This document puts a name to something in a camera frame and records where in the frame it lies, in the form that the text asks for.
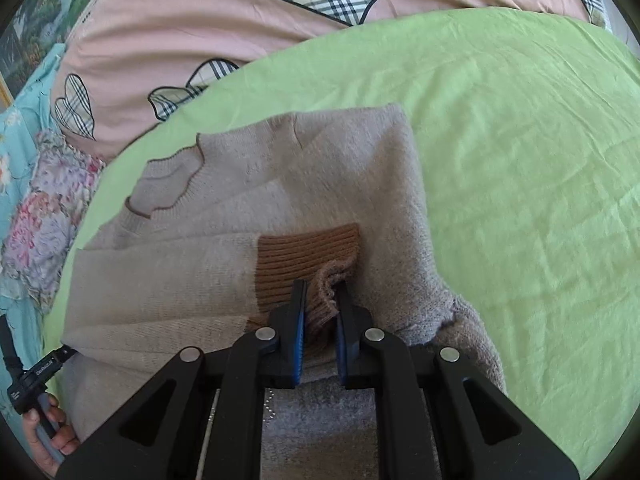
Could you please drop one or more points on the beige knit sweater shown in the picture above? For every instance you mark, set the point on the beige knit sweater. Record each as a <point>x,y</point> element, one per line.
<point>250,185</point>

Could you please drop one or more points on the pink quilt with plaid hearts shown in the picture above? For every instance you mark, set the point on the pink quilt with plaid hearts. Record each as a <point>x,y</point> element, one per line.
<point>175,20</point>

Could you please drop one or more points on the teal floral blanket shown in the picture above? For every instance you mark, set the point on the teal floral blanket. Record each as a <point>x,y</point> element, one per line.
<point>20,120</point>

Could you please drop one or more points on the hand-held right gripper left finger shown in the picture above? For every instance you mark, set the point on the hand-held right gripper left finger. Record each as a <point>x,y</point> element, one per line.
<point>298,340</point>

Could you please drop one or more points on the framed landscape picture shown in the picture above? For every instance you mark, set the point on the framed landscape picture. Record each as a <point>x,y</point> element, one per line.
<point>40,10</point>

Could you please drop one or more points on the person's left hand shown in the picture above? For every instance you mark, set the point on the person's left hand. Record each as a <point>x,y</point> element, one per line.
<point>55,440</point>

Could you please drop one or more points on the green bed sheet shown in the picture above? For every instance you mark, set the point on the green bed sheet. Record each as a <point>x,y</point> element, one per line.
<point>500,160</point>

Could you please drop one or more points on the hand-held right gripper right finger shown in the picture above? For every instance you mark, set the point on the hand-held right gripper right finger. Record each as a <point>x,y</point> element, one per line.
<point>341,345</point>

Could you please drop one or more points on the floral ruffled pillow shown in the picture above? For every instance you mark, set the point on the floral ruffled pillow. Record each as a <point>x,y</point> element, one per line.
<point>45,210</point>

